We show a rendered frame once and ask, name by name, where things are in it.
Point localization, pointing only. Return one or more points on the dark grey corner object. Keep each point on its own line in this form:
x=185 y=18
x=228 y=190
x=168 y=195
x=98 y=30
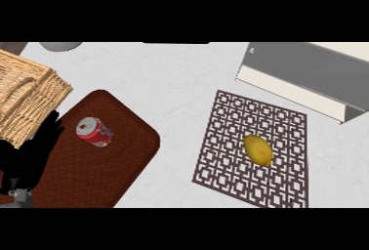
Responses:
x=13 y=47

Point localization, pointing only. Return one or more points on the grey and cream tiered shelf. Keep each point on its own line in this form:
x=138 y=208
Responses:
x=308 y=78

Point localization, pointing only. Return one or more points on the brown lattice placemat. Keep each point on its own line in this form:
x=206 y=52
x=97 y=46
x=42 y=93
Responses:
x=258 y=149

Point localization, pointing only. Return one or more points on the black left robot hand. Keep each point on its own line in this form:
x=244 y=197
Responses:
x=29 y=153

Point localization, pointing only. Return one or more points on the grey round object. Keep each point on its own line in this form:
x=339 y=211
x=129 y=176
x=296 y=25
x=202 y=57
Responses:
x=60 y=46

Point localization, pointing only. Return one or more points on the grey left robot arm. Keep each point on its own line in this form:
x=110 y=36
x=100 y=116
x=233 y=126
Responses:
x=20 y=197

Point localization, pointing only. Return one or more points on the tan wicker basket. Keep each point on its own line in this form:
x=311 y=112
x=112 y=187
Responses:
x=27 y=94

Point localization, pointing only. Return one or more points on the dark red placemat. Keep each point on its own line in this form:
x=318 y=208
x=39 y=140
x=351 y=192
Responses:
x=106 y=162

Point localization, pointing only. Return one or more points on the red soda can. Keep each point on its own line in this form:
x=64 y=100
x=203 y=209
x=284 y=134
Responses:
x=95 y=131

